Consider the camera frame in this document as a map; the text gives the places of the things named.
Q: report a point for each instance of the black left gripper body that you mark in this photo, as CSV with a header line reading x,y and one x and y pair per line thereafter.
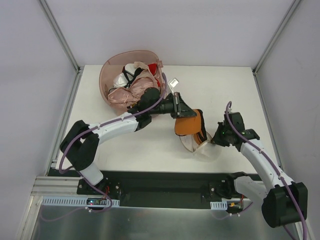
x,y
177,106

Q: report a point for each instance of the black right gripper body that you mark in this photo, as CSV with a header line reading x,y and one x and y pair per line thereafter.
x,y
219,139

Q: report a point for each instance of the white mesh laundry bag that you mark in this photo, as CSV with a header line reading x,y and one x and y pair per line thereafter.
x,y
205,151

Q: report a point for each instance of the orange bra black trim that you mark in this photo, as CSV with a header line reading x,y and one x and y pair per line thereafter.
x,y
192,126

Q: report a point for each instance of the pink bra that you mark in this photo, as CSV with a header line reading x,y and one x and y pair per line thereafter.
x,y
123,95

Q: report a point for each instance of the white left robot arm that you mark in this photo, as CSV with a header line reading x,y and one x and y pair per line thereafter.
x,y
80,144

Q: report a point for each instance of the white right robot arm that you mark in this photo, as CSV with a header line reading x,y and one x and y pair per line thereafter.
x,y
282,200

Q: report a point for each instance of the red bra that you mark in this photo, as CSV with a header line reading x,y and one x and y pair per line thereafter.
x,y
153,68

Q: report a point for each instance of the white bra black trim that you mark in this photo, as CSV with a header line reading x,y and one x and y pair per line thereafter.
x,y
127,76

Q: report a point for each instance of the pink translucent plastic basket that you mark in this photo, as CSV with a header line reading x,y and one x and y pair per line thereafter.
x,y
114,66

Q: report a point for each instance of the metal front sheet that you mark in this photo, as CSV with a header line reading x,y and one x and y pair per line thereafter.
x,y
42,222

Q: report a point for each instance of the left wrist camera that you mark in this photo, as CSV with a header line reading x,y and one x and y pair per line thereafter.
x,y
172,84

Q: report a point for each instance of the right white cable duct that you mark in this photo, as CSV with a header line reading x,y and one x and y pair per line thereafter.
x,y
219,205

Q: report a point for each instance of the white cable duct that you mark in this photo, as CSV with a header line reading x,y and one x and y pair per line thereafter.
x,y
219,205
71,201

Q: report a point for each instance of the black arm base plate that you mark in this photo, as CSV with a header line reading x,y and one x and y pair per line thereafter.
x,y
170,190

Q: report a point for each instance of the left aluminium frame post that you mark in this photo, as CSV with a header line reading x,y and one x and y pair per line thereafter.
x,y
59,34

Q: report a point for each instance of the aluminium frame post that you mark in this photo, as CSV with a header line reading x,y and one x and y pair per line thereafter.
x,y
59,34
276,35

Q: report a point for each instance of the right aluminium frame post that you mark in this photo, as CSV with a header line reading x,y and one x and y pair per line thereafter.
x,y
276,35

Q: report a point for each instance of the front aluminium frame rail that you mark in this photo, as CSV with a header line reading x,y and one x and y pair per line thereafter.
x,y
55,186

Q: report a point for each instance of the left white cable duct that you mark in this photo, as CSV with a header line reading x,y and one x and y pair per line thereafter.
x,y
71,201

